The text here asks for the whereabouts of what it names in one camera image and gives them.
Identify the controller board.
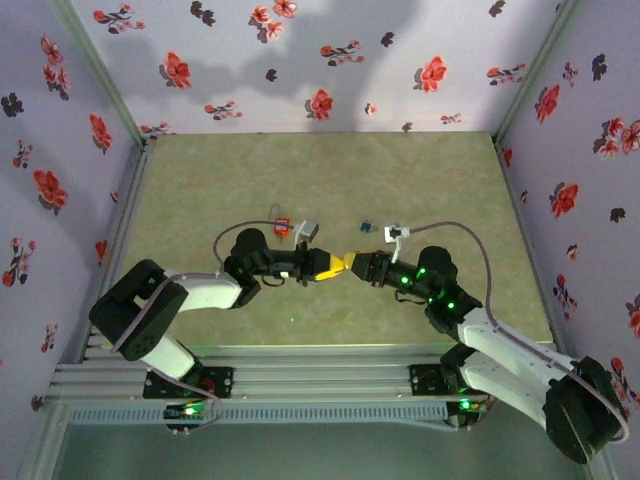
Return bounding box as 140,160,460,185
446,397,490,432
163,401,210,422

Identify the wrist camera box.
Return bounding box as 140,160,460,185
292,218,321,251
383,224,412,264

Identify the aluminium mounting rail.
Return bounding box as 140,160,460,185
47,343,596,401

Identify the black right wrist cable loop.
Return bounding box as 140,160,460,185
393,289,434,307

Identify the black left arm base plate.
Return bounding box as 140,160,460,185
143,366,235,400

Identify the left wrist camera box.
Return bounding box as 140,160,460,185
292,218,321,251

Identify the right controller board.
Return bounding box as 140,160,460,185
446,397,490,432

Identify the grey slotted cable duct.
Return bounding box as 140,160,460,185
67,402,449,427

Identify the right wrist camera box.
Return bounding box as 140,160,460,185
383,224,412,264

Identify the left controller board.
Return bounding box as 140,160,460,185
163,401,210,422

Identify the aluminium corner post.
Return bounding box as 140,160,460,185
492,0,581,144
49,0,151,149

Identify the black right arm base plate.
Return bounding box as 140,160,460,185
408,363,501,397

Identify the aluminium side rail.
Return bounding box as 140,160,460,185
493,139,569,357
77,139,157,364

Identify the red padlock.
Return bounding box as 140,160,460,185
269,203,295,237

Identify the grey lower frame bar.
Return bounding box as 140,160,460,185
14,399,69,480

